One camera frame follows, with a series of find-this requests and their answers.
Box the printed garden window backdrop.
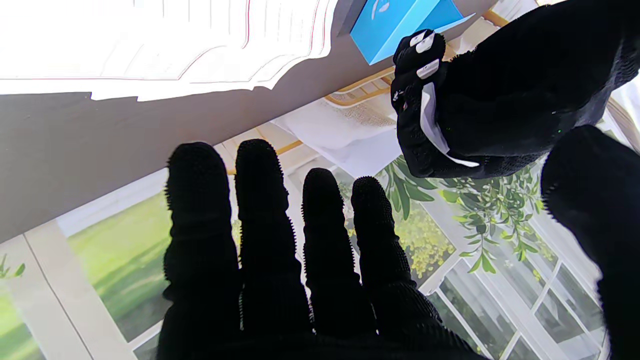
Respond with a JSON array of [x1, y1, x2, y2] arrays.
[[0, 0, 640, 360]]

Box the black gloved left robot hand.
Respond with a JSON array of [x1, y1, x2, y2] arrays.
[[390, 0, 640, 180]]

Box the white peeled label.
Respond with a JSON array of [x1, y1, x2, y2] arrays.
[[420, 82, 481, 168]]

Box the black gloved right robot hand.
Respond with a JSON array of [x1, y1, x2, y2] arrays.
[[157, 125, 640, 360]]

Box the white lined paper sheets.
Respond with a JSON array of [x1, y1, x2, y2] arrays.
[[0, 0, 341, 102]]

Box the blue file box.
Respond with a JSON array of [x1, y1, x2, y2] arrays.
[[349, 0, 476, 66]]

